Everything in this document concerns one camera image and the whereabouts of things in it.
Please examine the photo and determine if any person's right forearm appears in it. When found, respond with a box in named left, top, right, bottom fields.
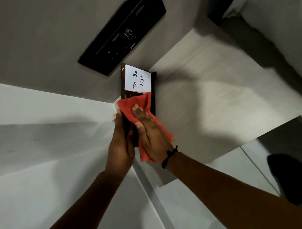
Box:
left=165, top=152, right=302, bottom=229

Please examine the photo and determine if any person's right hand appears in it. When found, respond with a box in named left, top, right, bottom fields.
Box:
left=131, top=104, right=177, bottom=165

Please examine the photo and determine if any dark brown desk calendar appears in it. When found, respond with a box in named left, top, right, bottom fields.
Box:
left=120, top=62, right=157, bottom=148

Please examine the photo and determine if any red cleaning cloth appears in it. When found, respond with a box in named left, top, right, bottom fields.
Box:
left=117, top=92, right=175, bottom=163

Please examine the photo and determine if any person's left hand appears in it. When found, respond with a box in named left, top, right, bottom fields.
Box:
left=105, top=109, right=136, bottom=176

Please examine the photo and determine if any black braided wristband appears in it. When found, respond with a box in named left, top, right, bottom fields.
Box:
left=161, top=145, right=179, bottom=169

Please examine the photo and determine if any person's left forearm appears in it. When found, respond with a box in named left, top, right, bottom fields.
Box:
left=50, top=170, right=129, bottom=229

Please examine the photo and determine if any black wall control panel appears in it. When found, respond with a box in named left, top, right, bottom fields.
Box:
left=78, top=0, right=167, bottom=77

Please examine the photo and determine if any white paper note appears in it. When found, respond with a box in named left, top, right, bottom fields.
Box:
left=124, top=64, right=151, bottom=94

